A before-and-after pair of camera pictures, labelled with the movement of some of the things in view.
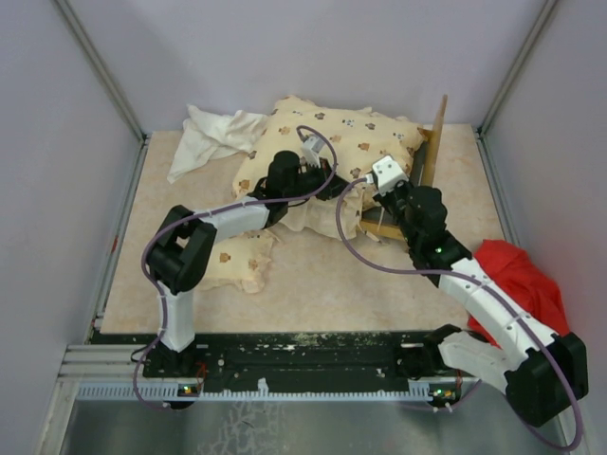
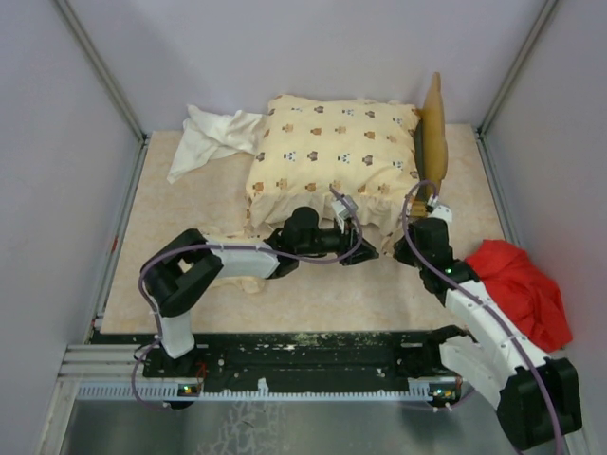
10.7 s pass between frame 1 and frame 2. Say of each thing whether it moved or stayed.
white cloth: stayed
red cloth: stayed
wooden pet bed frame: moved
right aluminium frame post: stayed
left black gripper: moved
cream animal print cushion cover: moved
